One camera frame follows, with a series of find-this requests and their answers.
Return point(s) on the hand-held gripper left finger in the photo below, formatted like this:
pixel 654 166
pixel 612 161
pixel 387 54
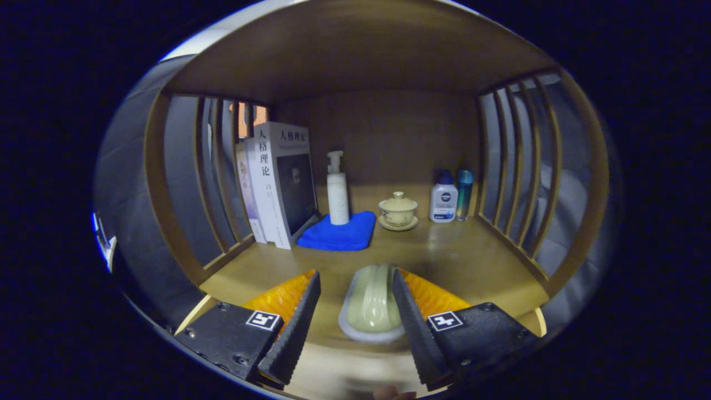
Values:
pixel 291 333

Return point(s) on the teal bottle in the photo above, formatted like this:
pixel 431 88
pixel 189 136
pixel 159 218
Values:
pixel 465 194

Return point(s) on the white pump bottle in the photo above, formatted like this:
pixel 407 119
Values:
pixel 338 197

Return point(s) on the wooden cabinet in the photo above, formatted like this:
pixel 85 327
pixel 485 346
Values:
pixel 361 50

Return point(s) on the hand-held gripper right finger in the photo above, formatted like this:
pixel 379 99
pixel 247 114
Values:
pixel 419 333

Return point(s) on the white bottle with blue cap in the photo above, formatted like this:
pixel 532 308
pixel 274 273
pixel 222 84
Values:
pixel 443 203

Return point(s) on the thin pale purple book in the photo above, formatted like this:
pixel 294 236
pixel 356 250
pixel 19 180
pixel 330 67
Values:
pixel 248 189

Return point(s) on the folded blue cloth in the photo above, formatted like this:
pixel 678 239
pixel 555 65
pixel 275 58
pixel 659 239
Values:
pixel 339 236

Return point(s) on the wooden countertop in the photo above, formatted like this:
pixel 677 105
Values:
pixel 461 261

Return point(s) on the beige lidded tea cup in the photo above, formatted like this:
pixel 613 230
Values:
pixel 397 211

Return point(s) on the thick white book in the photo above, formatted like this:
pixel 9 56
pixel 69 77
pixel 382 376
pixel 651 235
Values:
pixel 278 183

